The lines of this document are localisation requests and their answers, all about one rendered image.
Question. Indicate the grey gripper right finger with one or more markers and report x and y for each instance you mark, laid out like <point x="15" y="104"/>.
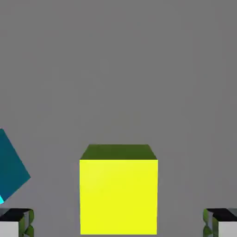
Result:
<point x="222" y="222"/>

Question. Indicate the large cyan box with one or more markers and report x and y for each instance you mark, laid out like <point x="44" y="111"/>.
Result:
<point x="11" y="166"/>

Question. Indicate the small yellow cube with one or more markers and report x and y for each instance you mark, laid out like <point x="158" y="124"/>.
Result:
<point x="118" y="194"/>

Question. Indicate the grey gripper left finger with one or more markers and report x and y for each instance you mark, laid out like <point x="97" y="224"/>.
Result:
<point x="13" y="222"/>

